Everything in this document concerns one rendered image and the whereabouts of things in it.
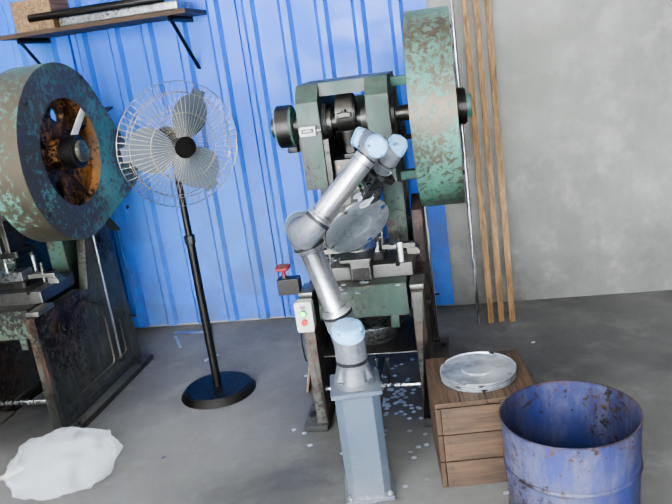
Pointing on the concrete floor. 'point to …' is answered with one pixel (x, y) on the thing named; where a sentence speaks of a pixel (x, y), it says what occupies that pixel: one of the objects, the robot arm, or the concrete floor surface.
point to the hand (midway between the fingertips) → (362, 203)
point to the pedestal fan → (197, 161)
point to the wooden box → (469, 426)
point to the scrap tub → (572, 444)
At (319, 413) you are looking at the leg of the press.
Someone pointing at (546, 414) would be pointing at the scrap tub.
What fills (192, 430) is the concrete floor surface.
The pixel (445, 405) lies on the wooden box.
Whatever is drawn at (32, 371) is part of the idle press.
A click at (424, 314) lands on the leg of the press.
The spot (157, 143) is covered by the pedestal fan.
